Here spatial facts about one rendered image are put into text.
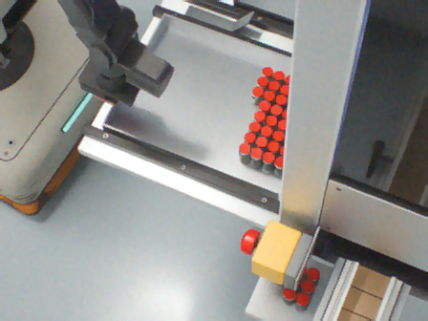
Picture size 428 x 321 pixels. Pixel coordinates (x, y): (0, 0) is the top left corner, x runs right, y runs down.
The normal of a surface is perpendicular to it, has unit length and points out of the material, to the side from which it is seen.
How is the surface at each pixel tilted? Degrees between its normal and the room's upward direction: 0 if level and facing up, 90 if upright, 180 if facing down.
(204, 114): 0
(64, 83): 0
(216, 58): 0
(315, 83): 90
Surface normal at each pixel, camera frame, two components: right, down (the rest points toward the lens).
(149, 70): 0.16, -0.25
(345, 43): -0.42, 0.83
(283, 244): -0.05, -0.41
